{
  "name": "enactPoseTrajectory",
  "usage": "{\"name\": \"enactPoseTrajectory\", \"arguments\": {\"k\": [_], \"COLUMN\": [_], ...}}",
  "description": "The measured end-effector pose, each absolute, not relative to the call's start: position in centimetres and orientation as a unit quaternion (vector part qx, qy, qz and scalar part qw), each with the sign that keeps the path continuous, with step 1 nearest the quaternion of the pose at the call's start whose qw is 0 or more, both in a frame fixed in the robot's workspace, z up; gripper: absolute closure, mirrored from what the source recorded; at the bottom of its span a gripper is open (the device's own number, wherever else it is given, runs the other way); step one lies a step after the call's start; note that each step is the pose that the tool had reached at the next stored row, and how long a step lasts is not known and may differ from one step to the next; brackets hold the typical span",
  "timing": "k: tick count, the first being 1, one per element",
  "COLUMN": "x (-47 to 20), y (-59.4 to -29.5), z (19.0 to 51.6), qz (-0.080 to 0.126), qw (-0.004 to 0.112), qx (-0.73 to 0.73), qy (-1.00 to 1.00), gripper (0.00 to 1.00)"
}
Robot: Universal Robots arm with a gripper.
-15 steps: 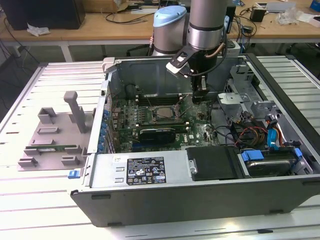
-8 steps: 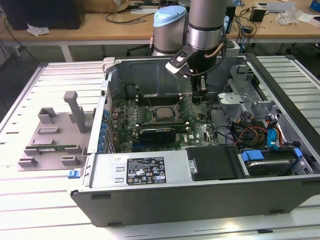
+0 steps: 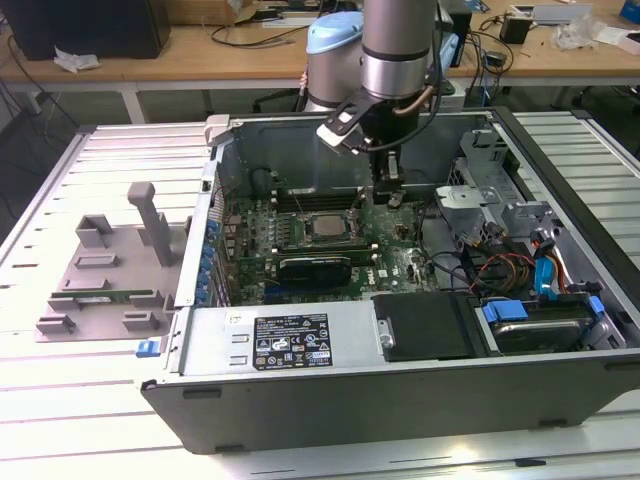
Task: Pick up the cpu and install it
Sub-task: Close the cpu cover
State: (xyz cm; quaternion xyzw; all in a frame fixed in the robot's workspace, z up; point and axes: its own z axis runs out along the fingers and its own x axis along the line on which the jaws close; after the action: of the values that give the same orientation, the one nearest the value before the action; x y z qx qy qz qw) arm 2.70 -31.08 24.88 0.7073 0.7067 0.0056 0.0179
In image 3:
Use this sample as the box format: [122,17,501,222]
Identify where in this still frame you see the silver cpu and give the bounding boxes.
[305,213,352,239]

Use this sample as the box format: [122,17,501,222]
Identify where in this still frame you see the cpu socket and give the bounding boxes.
[298,209,365,246]

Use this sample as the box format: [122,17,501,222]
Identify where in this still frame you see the copper curved tube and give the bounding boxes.
[393,91,432,118]

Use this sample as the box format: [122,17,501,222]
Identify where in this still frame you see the ram slot white latches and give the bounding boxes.
[274,252,380,265]
[273,191,362,200]
[272,244,380,253]

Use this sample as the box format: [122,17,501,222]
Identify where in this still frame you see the silver drive cage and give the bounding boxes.
[432,127,566,251]

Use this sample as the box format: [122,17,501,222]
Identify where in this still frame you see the black cylindrical component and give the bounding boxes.
[251,168,275,197]

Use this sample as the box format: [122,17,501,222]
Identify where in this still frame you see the green motherboard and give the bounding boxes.
[219,192,444,307]

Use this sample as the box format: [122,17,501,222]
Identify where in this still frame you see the small black device box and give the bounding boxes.
[499,12,535,45]

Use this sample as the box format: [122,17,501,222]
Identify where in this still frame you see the black graphics card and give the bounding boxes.
[277,255,354,289]

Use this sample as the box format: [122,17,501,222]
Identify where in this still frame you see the black plastic shroud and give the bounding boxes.
[370,291,489,364]

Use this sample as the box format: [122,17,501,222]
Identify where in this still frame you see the clear plastic bag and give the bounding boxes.
[553,13,604,52]

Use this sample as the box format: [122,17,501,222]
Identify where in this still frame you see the brown cardboard box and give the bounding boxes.
[167,0,314,27]

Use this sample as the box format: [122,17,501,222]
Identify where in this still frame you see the hard disk in blue carrier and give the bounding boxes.
[474,294,609,357]

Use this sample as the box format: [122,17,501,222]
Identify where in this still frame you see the silver power supply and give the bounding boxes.
[178,302,384,377]

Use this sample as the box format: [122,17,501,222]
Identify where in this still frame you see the black pc case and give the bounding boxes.
[141,106,640,455]

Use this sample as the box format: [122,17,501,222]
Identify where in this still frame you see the large black box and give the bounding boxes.
[2,0,174,62]

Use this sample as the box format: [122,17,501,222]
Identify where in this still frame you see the crumpled white paper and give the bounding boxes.
[52,45,102,75]

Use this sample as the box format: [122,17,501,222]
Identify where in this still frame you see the grey parts rack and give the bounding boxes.
[33,181,190,345]

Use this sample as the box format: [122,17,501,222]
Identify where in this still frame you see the green ram stick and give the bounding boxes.
[49,290,154,306]

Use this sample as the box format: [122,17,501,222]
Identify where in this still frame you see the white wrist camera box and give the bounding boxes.
[315,97,377,155]

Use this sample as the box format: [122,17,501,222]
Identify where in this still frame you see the black camera cable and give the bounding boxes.
[367,0,446,151]

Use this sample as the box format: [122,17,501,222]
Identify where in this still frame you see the bundled power supply wires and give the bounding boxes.
[467,249,537,296]

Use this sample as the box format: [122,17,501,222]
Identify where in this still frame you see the blue flat data cable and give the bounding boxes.
[532,244,565,301]

